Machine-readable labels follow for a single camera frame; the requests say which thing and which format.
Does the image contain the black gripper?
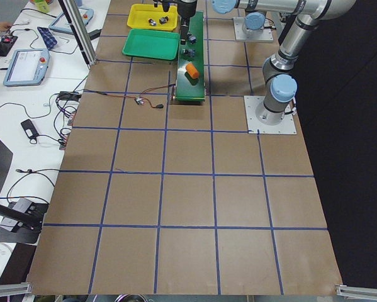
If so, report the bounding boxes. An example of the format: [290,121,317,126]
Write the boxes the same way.
[154,0,197,44]

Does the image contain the yellow push button switch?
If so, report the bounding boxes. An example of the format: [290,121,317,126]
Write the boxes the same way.
[148,18,157,26]

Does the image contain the green push button switch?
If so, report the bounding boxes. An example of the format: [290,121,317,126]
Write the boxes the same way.
[181,48,196,61]

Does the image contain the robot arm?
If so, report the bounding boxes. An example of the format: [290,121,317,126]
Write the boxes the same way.
[211,0,355,80]
[154,1,266,30]

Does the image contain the yellow plastic tray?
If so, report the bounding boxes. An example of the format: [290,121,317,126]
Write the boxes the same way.
[127,4,178,31]

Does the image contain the green plastic tray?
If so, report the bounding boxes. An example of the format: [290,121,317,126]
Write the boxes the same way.
[122,29,180,60]

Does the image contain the green conveyor belt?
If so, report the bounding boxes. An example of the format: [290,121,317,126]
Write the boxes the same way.
[173,11,205,102]

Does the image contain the small controller circuit board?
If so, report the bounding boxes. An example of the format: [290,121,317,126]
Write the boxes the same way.
[135,97,145,105]

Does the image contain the blue teach pendant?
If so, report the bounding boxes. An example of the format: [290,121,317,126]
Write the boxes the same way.
[48,6,94,35]
[3,48,50,87]

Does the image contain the black power adapter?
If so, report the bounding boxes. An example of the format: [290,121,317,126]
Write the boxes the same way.
[21,119,40,140]

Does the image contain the aluminium frame post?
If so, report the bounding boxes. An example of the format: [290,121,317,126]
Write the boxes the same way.
[59,0,97,66]

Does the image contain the red black wire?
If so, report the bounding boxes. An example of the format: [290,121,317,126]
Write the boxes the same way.
[81,82,177,110]

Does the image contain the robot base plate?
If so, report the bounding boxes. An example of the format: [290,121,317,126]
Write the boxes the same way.
[233,17,274,43]
[244,96,296,135]

